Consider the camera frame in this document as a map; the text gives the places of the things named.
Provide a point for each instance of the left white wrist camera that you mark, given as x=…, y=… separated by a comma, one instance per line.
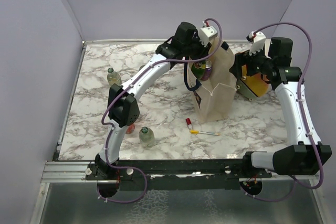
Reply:
x=206, y=34

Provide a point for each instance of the beige canvas bag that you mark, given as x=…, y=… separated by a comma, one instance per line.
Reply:
x=212, y=99

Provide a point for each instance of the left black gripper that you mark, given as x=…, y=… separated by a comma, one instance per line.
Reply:
x=202, y=51

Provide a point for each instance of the clear bottle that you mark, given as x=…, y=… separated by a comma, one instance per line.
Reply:
x=146, y=137
x=113, y=77

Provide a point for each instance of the red soda can front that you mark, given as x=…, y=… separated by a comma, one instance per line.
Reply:
x=130, y=129

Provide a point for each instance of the red capped small tube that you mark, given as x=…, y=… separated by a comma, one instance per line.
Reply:
x=189, y=124

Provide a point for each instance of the purple soda can front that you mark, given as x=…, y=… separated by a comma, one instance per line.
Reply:
x=208, y=70

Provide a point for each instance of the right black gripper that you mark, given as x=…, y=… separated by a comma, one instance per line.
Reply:
x=244, y=58

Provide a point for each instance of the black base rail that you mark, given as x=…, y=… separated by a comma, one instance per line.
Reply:
x=175, y=174

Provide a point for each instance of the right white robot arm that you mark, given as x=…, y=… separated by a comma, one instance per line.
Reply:
x=305, y=151

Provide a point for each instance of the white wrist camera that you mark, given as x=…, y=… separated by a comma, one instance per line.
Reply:
x=206, y=34
x=257, y=40

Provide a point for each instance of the clear bottle rear left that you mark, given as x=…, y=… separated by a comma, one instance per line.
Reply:
x=113, y=77

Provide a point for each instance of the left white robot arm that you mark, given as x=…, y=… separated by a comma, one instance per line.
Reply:
x=122, y=109

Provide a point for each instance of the yellow white pen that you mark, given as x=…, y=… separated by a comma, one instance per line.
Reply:
x=204, y=132

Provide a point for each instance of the clear bottle front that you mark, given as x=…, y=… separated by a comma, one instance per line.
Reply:
x=146, y=137

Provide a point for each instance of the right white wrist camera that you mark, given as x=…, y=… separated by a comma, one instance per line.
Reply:
x=257, y=40

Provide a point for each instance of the green glass bottle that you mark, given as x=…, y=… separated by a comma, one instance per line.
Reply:
x=198, y=69

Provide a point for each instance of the aluminium frame rail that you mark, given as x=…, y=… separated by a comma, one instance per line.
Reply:
x=75, y=172

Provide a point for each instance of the cream cylinder orange yellow face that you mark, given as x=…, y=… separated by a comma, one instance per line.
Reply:
x=254, y=85

